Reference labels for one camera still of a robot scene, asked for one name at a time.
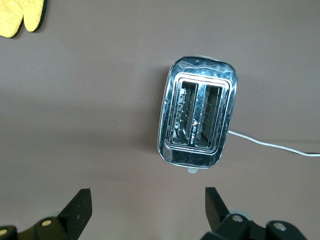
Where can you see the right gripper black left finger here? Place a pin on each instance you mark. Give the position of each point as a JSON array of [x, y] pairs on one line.
[[75, 212]]

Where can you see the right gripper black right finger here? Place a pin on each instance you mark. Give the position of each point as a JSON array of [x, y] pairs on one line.
[[217, 215]]

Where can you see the cream and chrome toaster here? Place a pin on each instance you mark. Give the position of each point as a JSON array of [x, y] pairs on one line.
[[190, 157]]

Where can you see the brown table cover sheet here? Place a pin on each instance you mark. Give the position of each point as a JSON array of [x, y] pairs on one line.
[[100, 100]]

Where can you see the yellow quilted oven mitt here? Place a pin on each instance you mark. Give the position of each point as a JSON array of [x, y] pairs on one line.
[[10, 17]]

